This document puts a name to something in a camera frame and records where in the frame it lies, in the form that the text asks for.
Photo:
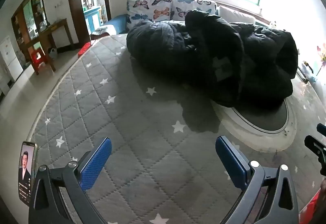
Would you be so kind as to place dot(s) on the small pale plush toy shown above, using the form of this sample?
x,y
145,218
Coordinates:
x,y
273,23

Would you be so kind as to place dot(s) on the colourful pinwheel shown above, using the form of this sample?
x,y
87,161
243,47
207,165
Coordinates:
x,y
322,54

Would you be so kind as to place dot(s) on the red plastic basket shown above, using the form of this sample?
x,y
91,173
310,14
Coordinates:
x,y
84,48

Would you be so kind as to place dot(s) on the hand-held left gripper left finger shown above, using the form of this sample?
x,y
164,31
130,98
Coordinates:
x,y
96,162

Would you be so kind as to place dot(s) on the smartphone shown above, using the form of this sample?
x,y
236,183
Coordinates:
x,y
25,175

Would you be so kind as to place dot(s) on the folded grey white cloth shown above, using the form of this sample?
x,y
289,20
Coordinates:
x,y
100,31

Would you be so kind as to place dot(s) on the round grey white rug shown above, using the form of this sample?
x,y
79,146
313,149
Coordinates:
x,y
262,117

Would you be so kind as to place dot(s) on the black down jacket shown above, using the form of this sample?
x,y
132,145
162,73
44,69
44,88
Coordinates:
x,y
178,45

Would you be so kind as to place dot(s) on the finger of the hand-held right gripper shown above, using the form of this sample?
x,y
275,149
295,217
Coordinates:
x,y
315,147
322,129

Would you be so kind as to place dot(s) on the red plastic stool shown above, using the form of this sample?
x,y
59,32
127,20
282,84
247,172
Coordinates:
x,y
37,57

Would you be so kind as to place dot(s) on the white pillow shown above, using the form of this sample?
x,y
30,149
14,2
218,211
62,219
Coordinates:
x,y
236,15

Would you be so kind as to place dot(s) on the wooden desk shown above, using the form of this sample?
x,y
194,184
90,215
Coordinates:
x,y
54,26

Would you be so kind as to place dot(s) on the wooden display cabinet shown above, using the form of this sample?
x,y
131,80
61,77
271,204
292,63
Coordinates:
x,y
33,10

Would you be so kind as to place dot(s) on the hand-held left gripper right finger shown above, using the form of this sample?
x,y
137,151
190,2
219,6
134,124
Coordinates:
x,y
230,162

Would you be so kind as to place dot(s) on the long black box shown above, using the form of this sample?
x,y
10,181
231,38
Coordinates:
x,y
308,66

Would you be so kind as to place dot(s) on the grey star quilted mat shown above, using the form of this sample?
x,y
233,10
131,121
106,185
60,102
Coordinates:
x,y
140,137

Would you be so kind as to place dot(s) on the white cabinet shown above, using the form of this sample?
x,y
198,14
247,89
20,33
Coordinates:
x,y
10,61

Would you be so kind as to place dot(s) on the person's right forearm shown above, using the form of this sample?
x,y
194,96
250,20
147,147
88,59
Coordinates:
x,y
323,198

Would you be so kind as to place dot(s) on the blue cabinet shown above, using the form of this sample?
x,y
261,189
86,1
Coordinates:
x,y
93,19

